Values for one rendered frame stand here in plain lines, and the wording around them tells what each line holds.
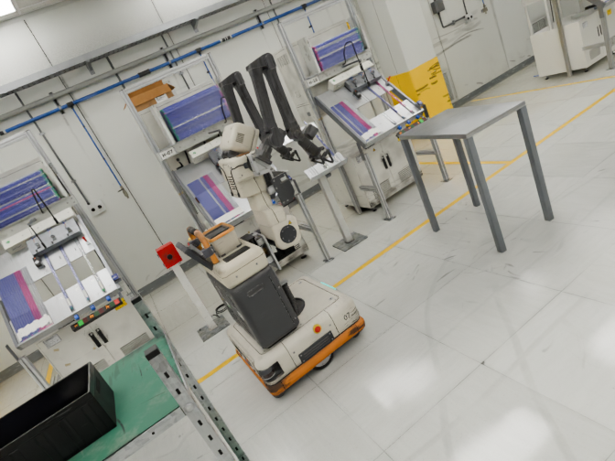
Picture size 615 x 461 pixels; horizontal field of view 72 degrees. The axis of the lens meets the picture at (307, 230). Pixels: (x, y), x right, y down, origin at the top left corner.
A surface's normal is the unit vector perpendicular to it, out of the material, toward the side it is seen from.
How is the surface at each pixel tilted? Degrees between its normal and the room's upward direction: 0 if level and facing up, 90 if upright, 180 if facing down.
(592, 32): 90
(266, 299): 90
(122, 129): 90
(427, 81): 90
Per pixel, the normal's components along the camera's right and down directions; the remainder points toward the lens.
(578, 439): -0.40, -0.85
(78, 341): 0.44, 0.14
